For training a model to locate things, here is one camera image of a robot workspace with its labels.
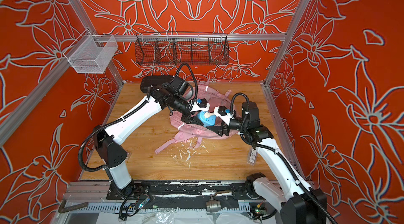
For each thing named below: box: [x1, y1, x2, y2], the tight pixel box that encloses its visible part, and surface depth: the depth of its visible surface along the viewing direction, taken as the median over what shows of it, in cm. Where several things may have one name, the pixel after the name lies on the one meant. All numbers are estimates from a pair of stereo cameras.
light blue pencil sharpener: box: [197, 110, 216, 128], surface depth 68 cm
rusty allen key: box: [58, 199, 89, 214], surface depth 71 cm
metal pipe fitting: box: [205, 200, 222, 213], surface depth 68 cm
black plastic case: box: [139, 75, 174, 94], surface depth 118 cm
